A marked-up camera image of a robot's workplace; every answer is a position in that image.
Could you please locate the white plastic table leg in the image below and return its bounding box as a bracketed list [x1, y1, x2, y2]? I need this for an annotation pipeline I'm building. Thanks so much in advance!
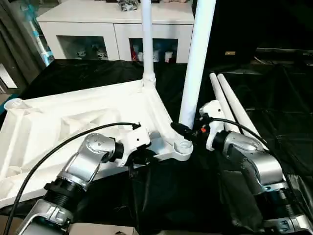
[209, 73, 245, 134]
[177, 0, 217, 150]
[217, 74, 268, 150]
[141, 0, 156, 91]

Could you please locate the black work mat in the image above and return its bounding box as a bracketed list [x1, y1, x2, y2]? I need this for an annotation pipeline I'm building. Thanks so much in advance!
[0, 58, 313, 235]

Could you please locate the white upturned plastic table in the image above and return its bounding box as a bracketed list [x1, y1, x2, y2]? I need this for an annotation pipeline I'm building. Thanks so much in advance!
[0, 78, 194, 209]

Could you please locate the black case with yellow label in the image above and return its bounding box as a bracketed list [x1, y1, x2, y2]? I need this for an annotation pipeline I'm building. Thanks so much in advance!
[193, 0, 313, 67]

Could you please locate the white glass-door cabinet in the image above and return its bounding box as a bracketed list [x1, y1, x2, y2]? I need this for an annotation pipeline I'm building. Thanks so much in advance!
[37, 0, 195, 63]

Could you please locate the grey crumpled object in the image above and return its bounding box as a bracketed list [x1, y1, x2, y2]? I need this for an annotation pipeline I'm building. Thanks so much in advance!
[119, 0, 140, 11]

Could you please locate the teal floor mat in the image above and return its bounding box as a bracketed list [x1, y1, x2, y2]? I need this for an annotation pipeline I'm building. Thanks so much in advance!
[0, 92, 18, 106]

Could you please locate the grey curtain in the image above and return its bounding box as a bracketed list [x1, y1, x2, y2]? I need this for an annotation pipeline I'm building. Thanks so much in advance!
[0, 0, 49, 84]

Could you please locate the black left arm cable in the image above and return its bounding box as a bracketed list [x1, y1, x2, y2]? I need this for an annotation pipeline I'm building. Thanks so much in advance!
[2, 122, 142, 235]

